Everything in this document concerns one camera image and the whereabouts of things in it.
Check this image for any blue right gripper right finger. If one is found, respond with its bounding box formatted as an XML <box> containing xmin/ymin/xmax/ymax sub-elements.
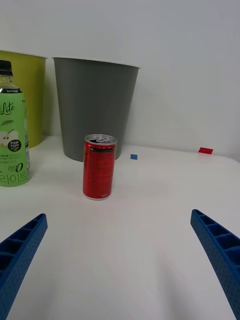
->
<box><xmin>190</xmin><ymin>208</ymin><xmax>240</xmax><ymax>320</ymax></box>

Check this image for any yellow-green plastic waste bin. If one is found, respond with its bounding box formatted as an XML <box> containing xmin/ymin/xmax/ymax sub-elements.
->
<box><xmin>0</xmin><ymin>49</ymin><xmax>48</xmax><ymax>149</ymax></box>

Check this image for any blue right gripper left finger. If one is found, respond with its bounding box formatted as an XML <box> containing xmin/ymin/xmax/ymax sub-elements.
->
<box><xmin>0</xmin><ymin>213</ymin><xmax>48</xmax><ymax>320</ymax></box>

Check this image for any green label plastic bottle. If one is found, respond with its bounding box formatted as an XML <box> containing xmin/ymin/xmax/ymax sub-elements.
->
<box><xmin>0</xmin><ymin>59</ymin><xmax>33</xmax><ymax>188</ymax></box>

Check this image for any grey plastic waste bin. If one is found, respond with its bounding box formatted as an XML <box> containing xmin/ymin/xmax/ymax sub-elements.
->
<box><xmin>51</xmin><ymin>56</ymin><xmax>141</xmax><ymax>163</ymax></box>

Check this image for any red drink can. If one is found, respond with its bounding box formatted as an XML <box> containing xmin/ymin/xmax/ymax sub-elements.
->
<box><xmin>82</xmin><ymin>133</ymin><xmax>118</xmax><ymax>200</ymax></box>

